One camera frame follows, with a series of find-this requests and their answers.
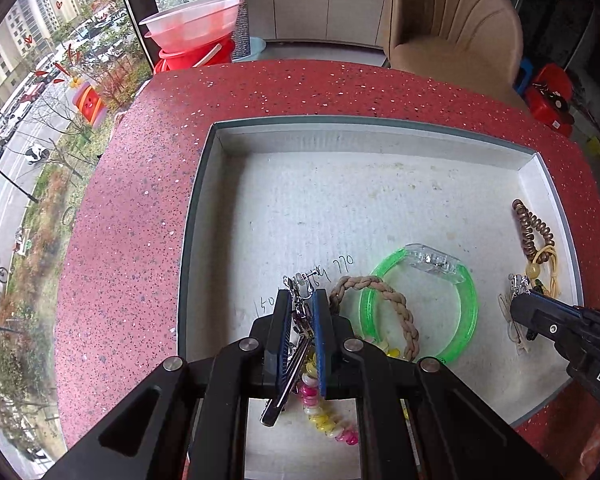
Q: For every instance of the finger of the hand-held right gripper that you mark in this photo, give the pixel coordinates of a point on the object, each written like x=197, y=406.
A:
x=555, y=304
x=540, y=322

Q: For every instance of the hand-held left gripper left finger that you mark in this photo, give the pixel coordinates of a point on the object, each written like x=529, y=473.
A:
x=282, y=330

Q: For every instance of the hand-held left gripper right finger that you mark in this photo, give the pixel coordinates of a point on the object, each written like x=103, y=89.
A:
x=321, y=340

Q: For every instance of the silver heart pendant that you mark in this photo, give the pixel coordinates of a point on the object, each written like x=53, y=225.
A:
x=300, y=285

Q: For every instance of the silver star hair clip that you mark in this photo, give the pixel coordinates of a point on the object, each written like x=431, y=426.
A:
x=280, y=400

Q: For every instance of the grey jewelry tray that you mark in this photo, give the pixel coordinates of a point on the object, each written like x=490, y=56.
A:
x=330, y=200

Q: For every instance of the red plastic stool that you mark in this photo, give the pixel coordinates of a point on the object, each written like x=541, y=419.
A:
x=547, y=95

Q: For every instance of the blue plastic stool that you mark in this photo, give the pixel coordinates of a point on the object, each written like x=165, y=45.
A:
x=522, y=72

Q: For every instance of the blue plastic basin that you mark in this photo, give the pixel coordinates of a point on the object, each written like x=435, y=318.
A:
x=255, y=47

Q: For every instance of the red plastic bucket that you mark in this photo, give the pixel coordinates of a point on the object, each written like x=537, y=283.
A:
x=190, y=57

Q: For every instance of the beige upholstered chair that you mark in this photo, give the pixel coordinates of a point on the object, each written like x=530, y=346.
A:
x=450, y=25

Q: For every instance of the pink plastic basin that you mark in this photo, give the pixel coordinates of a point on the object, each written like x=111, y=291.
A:
x=195, y=17

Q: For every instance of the white low cabinet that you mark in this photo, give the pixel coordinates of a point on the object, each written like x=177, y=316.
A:
x=320, y=0

